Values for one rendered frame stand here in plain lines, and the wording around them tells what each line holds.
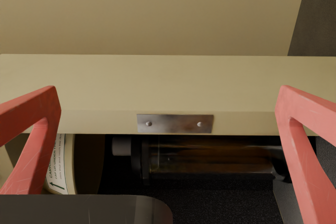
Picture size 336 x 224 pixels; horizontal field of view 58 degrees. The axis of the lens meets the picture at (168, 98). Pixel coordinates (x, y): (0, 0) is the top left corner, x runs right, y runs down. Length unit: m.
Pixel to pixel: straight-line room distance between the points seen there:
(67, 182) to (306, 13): 0.52
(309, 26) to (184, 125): 0.42
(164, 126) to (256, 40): 0.49
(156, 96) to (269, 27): 0.48
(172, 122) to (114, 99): 0.06
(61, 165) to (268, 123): 0.24
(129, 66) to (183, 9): 0.36
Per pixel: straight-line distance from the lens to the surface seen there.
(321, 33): 0.61
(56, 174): 0.40
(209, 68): 0.34
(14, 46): 0.81
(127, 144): 0.43
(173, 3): 0.68
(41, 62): 0.38
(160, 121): 0.28
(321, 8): 0.62
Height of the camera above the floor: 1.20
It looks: level
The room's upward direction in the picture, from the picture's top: 89 degrees counter-clockwise
